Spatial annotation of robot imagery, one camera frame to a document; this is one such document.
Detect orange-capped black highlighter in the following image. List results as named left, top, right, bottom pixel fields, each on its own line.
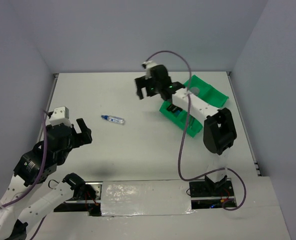
left=167, top=104, right=182, bottom=114

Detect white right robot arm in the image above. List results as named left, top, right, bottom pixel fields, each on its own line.
left=135, top=60, right=237, bottom=196

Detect green compartment tray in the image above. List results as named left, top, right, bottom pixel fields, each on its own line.
left=159, top=75, right=229, bottom=138

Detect clear blue-capped spray bottle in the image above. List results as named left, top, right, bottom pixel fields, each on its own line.
left=101, top=115, right=125, bottom=125

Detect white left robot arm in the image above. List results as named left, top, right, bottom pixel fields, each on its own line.
left=0, top=118, right=92, bottom=240

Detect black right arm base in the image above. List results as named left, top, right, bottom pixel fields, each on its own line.
left=186, top=176, right=237, bottom=210

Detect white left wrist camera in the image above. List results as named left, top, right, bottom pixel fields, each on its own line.
left=49, top=106, right=72, bottom=128

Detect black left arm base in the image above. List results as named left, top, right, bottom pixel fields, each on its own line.
left=54, top=173, right=103, bottom=217

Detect right aluminium table rail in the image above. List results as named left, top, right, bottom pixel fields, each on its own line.
left=226, top=71, right=262, bottom=177

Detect aluminium table edge rail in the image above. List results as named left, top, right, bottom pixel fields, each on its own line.
left=37, top=73, right=59, bottom=142

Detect silver tape sheet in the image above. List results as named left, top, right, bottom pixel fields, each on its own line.
left=101, top=180, right=194, bottom=217

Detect clear jar of paper clips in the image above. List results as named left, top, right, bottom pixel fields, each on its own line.
left=190, top=86, right=200, bottom=96

